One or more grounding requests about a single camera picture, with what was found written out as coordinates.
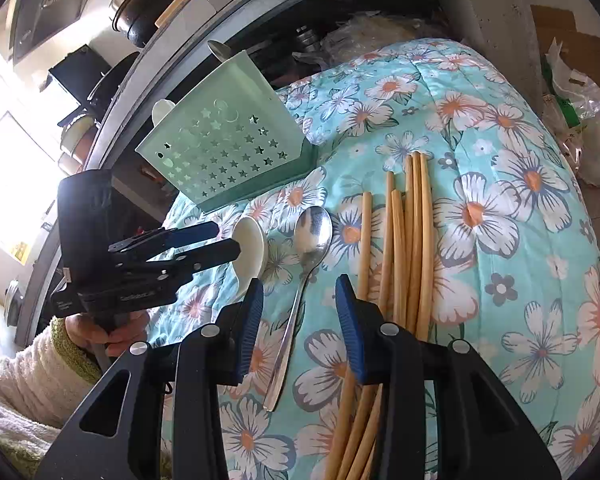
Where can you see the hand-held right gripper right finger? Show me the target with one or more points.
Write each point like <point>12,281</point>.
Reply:
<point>349,320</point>

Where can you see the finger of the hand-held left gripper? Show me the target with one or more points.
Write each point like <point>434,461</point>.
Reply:
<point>195,234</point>
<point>215,255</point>

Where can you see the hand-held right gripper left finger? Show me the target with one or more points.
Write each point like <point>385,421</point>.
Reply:
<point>250,330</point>

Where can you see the cream plastic rice spoon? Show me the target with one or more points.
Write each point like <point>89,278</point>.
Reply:
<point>250,250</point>

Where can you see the green star-cutout utensil holder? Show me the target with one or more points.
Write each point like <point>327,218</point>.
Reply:
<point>220,150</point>

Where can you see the long metal spoon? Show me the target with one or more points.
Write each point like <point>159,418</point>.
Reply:
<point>312,237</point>

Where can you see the bundle of wooden chopsticks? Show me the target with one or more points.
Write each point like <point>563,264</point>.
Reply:
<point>420,260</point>

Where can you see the person's left forearm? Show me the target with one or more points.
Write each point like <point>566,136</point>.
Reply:
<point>25,390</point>

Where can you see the person's left hand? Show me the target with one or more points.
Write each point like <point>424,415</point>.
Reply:
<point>125,342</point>

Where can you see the bright window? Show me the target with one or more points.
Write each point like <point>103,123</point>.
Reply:
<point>10,185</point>

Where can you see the black frying pan with lid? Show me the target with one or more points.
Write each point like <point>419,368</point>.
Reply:
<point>112,80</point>

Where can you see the floral turquoise blanket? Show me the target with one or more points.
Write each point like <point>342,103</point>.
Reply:
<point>505,260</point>

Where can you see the black box appliance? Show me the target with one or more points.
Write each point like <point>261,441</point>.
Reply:
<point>75,72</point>

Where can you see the small metal spoon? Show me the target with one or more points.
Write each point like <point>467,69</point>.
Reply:
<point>219,51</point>

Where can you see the stacked steel pots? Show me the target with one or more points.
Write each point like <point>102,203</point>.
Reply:
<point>307,37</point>

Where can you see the black steamer pot steel lid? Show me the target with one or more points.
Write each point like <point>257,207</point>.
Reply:
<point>150,5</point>

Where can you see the large clear bag of food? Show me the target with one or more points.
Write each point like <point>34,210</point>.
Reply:
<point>375,30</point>

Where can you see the white plastic bags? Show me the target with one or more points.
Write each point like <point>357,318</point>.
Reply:
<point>570,95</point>

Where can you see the brown cardboard box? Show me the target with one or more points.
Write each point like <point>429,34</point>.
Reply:
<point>580,40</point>

